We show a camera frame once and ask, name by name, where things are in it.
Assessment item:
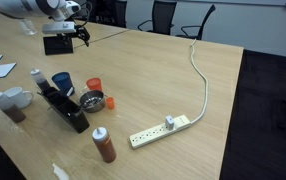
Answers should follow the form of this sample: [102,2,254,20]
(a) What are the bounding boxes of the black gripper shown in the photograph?
[62,27,91,48]

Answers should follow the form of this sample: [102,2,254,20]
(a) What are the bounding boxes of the black cutlery rack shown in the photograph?
[37,86,91,134]

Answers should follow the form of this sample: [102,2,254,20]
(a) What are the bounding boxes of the black box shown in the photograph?
[42,34,75,56]

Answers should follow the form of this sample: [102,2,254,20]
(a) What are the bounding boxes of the orange plastic cup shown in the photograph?
[85,77,103,93]

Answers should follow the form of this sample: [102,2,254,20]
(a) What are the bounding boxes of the blue plastic cup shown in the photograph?
[51,71,76,98]

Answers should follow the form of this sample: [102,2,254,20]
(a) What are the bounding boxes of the clear drinking glass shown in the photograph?
[18,17,38,36]

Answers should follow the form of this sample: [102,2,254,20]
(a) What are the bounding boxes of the silver foil packets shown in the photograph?
[83,97,100,107]

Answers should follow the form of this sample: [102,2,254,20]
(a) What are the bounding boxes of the round metal bowl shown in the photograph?
[78,89,107,114]

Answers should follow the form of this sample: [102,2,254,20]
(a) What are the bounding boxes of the small orange cup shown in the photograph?
[105,96,116,111]

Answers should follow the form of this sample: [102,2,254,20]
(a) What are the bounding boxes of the black mesh office chair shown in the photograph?
[137,0,178,36]
[175,3,217,41]

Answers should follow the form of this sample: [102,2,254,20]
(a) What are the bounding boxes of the white ceramic mug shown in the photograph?
[3,86,35,110]

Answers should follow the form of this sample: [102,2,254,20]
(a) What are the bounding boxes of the brown spice bottle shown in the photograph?
[91,126,118,164]

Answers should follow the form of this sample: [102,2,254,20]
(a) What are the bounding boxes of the white power strip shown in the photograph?
[129,114,193,150]

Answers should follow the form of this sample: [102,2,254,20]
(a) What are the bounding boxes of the white plug adapter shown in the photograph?
[164,115,176,132]

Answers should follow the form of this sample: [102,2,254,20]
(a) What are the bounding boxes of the white plastic piece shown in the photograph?
[51,162,71,180]

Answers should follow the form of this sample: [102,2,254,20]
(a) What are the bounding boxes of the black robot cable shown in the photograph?
[67,0,95,29]

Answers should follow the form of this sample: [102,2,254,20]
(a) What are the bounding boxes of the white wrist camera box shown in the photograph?
[41,21,78,35]

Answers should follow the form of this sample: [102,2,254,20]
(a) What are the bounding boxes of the white power cable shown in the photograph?
[188,37,210,126]

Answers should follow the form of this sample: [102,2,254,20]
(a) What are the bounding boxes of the white wall whiteboard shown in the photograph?
[179,0,286,7]

